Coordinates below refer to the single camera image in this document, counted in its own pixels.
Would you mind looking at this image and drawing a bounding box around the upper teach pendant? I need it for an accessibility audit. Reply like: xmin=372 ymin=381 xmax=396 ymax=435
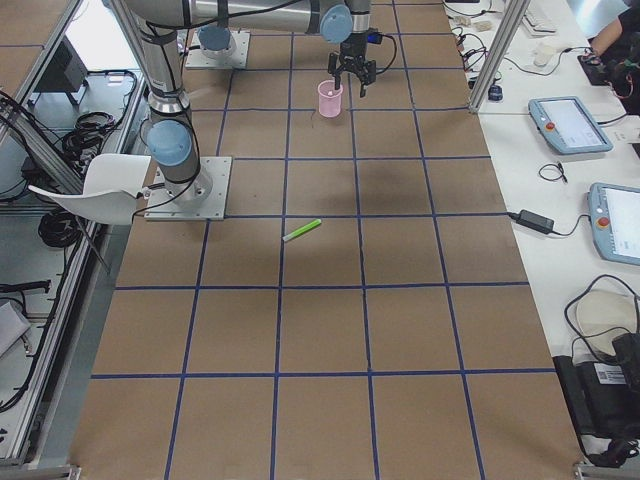
xmin=528 ymin=96 xmax=613 ymax=155

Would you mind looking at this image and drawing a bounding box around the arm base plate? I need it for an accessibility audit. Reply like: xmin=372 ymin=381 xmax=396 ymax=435
xmin=186 ymin=29 xmax=250 ymax=70
xmin=143 ymin=156 xmax=232 ymax=221

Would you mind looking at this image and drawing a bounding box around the small blue device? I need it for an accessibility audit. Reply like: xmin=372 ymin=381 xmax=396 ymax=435
xmin=488 ymin=84 xmax=503 ymax=102

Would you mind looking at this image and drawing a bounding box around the lower teach pendant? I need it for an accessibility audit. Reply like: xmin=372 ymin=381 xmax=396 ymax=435
xmin=587 ymin=182 xmax=639 ymax=265

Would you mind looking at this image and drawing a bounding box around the black power brick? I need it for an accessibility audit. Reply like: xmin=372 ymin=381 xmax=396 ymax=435
xmin=507 ymin=209 xmax=554 ymax=235

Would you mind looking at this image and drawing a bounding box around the white chair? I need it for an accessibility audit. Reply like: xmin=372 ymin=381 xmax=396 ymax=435
xmin=29 ymin=153 xmax=151 ymax=226

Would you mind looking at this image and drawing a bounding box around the green pen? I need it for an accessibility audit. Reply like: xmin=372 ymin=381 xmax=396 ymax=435
xmin=282 ymin=219 xmax=322 ymax=243

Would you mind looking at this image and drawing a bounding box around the pink mesh cup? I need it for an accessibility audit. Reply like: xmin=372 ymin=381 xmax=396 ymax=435
xmin=317 ymin=80 xmax=343 ymax=118

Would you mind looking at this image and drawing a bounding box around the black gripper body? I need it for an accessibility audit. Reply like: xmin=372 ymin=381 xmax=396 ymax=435
xmin=339 ymin=32 xmax=367 ymax=70

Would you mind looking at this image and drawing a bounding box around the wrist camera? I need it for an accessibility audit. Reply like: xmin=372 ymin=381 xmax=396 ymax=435
xmin=367 ymin=31 xmax=384 ymax=45

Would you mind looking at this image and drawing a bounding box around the teach pendant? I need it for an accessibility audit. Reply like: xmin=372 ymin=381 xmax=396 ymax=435
xmin=528 ymin=96 xmax=613 ymax=155
xmin=587 ymin=182 xmax=639 ymax=265

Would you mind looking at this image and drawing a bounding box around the aluminium frame post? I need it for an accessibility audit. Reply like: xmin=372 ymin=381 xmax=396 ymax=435
xmin=468 ymin=0 xmax=530 ymax=114

